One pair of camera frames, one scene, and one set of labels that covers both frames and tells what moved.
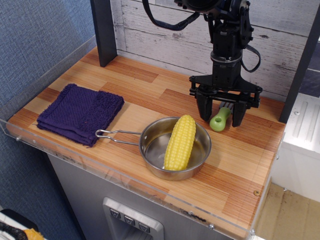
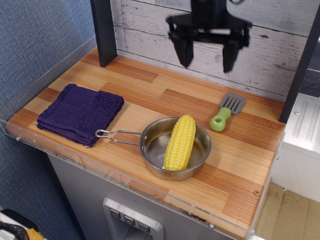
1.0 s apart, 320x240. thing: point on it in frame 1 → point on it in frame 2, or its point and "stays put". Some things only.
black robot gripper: [225, 84] → [209, 15]
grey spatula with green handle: [217, 121] stays put
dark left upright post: [105, 31] stays put
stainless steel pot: [152, 143] stays put
